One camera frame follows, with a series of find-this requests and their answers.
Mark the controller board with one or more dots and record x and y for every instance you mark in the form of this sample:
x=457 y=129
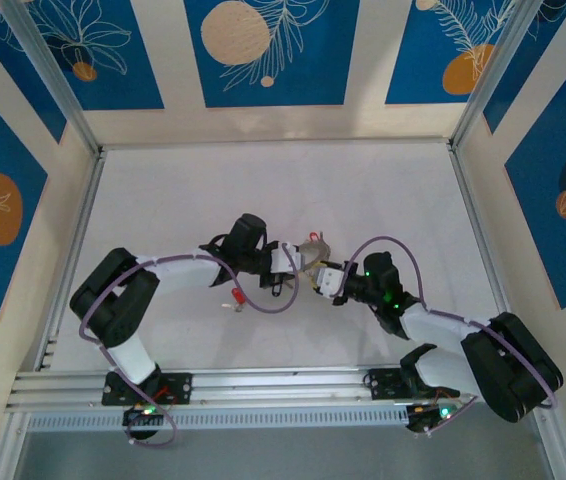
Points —
x=433 y=415
x=145 y=412

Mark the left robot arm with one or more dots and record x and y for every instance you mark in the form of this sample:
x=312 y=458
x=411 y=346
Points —
x=183 y=272

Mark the left controller board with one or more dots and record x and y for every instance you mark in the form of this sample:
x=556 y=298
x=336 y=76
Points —
x=145 y=412

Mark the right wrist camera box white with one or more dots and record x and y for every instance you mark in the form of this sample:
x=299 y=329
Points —
x=332 y=281

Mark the aluminium side rail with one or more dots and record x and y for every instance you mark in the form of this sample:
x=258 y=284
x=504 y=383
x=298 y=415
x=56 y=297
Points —
x=80 y=220
x=473 y=210

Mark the aluminium front rail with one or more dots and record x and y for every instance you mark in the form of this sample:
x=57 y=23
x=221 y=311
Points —
x=283 y=382

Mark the left aluminium frame post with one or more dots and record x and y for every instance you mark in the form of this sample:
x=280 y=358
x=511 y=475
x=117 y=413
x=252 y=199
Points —
x=48 y=65

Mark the right aluminium frame post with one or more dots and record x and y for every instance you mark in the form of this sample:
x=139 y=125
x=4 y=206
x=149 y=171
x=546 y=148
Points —
x=493 y=65

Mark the right controller board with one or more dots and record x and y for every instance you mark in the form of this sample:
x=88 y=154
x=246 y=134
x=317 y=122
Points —
x=433 y=415

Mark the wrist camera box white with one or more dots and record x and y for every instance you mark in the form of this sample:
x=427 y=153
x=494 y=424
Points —
x=332 y=281
x=285 y=259

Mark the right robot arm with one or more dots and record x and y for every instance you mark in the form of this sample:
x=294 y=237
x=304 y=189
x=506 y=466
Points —
x=433 y=325

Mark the left aluminium side rail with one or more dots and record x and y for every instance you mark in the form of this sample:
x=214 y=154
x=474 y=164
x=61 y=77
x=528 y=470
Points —
x=80 y=220

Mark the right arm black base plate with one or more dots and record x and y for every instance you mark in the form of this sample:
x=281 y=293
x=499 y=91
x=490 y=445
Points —
x=383 y=382

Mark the right aluminium side rail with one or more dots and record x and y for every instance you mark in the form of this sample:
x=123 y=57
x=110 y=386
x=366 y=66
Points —
x=473 y=210

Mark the aluminium frame post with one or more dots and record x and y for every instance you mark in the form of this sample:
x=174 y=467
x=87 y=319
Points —
x=493 y=65
x=48 y=65

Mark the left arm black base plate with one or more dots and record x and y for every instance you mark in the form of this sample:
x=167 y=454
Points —
x=180 y=387

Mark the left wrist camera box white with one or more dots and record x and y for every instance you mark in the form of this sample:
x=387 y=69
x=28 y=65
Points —
x=285 y=259

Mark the metal disc with key rings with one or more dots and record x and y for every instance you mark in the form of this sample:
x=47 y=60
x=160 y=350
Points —
x=313 y=252

